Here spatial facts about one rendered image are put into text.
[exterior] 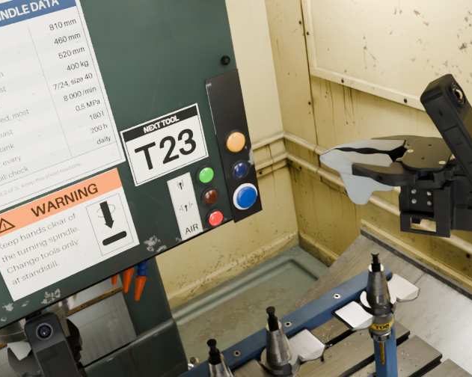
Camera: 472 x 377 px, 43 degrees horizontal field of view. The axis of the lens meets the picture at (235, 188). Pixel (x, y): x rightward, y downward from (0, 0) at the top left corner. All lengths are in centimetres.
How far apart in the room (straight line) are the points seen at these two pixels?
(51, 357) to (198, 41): 46
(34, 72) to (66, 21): 6
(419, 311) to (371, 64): 67
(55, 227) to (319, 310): 58
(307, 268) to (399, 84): 90
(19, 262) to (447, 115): 47
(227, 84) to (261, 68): 128
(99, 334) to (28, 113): 103
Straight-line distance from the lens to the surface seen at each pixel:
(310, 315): 112
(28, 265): 71
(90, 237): 72
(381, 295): 112
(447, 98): 61
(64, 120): 66
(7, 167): 66
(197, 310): 217
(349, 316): 112
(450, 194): 65
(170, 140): 71
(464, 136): 62
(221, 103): 73
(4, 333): 92
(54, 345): 87
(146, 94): 69
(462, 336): 167
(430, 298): 175
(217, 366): 97
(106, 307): 158
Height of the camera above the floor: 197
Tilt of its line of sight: 29 degrees down
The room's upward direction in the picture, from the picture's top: 11 degrees counter-clockwise
